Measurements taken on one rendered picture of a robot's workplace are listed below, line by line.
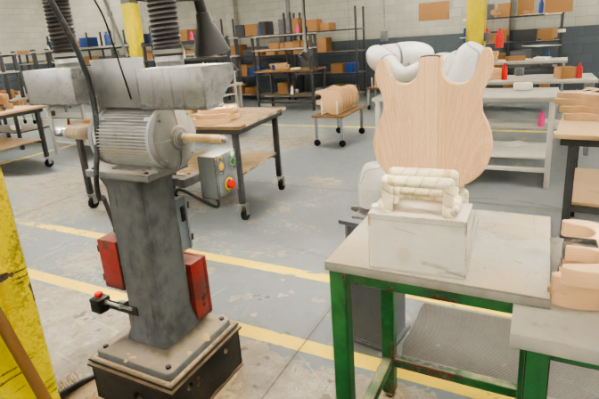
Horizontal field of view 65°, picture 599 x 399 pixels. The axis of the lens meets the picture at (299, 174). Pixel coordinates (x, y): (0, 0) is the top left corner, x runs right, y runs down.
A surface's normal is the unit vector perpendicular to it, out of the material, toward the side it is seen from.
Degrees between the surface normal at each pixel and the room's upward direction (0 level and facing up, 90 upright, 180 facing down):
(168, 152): 94
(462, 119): 91
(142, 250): 90
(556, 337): 0
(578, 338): 0
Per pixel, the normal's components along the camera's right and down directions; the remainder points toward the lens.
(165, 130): 0.82, 0.04
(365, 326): -0.57, 0.27
